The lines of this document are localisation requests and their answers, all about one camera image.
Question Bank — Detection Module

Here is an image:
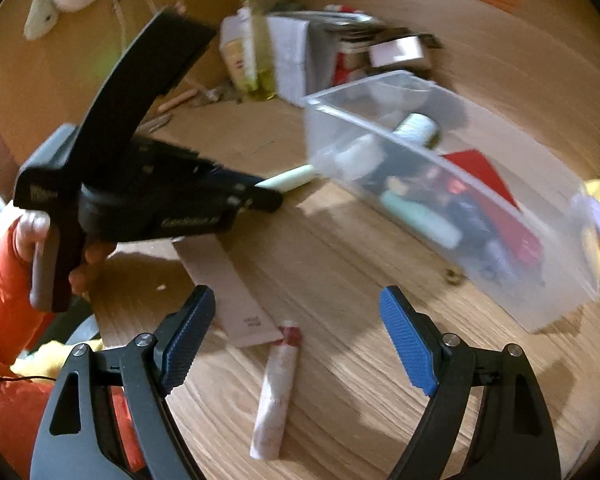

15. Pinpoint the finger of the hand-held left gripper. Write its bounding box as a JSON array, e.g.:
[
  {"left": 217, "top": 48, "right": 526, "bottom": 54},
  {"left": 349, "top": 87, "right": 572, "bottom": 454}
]
[
  {"left": 229, "top": 184, "right": 285, "bottom": 216},
  {"left": 199, "top": 154, "right": 262, "bottom": 189}
]

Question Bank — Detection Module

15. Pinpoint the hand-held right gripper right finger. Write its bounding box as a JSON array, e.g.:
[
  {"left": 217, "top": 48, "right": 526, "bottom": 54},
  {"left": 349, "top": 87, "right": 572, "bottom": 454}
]
[{"left": 379, "top": 286, "right": 563, "bottom": 480}]

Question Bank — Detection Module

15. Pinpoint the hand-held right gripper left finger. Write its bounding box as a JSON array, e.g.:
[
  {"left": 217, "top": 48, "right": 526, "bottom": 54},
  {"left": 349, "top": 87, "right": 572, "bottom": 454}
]
[{"left": 30, "top": 285, "right": 216, "bottom": 480}]

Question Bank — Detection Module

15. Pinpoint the light green tube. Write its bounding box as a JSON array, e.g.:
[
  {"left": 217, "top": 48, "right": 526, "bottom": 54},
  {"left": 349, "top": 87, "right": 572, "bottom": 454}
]
[{"left": 255, "top": 164, "right": 317, "bottom": 194}]

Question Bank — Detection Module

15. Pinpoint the clear plastic box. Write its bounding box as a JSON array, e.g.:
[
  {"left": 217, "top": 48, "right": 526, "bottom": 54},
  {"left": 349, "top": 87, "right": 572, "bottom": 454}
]
[{"left": 302, "top": 70, "right": 600, "bottom": 333}]

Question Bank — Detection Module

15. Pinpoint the red card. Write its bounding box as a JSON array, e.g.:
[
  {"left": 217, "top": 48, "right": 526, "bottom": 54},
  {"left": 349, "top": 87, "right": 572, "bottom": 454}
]
[{"left": 442, "top": 149, "right": 546, "bottom": 271}]

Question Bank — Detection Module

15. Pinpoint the person's left forearm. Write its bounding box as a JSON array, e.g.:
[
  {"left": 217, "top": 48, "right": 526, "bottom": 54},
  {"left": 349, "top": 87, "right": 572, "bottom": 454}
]
[{"left": 0, "top": 220, "right": 146, "bottom": 472}]

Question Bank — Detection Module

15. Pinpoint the person's left hand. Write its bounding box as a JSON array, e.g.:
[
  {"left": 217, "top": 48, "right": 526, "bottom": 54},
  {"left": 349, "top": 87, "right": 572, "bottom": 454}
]
[{"left": 17, "top": 210, "right": 117, "bottom": 297}]

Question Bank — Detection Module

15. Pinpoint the beige pen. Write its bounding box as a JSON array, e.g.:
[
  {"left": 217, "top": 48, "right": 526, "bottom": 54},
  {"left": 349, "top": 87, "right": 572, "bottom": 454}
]
[{"left": 157, "top": 87, "right": 202, "bottom": 114}]

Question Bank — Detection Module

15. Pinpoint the white tube red cap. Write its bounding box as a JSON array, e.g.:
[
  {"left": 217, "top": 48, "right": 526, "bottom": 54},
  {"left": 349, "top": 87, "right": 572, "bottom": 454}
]
[{"left": 250, "top": 320, "right": 303, "bottom": 461}]

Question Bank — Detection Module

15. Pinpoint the beige labelled pouch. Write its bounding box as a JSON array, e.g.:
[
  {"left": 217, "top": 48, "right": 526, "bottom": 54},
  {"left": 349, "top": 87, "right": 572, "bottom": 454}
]
[{"left": 219, "top": 15, "right": 258, "bottom": 93}]

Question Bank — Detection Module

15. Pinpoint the yellow spray bottle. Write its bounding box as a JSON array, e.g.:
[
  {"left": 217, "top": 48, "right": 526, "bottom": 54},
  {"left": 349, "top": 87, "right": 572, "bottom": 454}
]
[{"left": 237, "top": 0, "right": 279, "bottom": 101}]

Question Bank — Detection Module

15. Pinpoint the white paper box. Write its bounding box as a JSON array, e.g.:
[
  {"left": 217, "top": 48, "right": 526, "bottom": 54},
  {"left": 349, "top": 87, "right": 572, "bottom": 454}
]
[{"left": 267, "top": 15, "right": 332, "bottom": 109}]

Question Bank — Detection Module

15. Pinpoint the yellow cloth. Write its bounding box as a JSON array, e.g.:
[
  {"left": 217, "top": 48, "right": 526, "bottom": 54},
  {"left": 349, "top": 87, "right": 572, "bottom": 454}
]
[{"left": 10, "top": 339, "right": 103, "bottom": 383}]

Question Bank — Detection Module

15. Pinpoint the red cardboard box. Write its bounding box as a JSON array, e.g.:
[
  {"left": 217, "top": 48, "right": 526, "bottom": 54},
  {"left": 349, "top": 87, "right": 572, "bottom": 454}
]
[{"left": 332, "top": 50, "right": 367, "bottom": 86}]

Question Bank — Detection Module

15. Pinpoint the pale hanging ornament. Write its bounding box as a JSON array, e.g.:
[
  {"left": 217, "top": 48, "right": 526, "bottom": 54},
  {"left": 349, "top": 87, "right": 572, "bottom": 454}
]
[{"left": 24, "top": 0, "right": 61, "bottom": 41}]

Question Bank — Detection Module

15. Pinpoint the stack of papers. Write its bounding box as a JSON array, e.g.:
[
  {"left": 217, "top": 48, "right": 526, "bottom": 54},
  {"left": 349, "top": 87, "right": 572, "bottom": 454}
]
[{"left": 275, "top": 4, "right": 383, "bottom": 32}]

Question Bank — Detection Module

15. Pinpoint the small pink white box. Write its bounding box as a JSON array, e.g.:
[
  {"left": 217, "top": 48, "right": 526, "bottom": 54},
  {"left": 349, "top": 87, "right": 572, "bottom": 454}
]
[{"left": 367, "top": 35, "right": 427, "bottom": 69}]

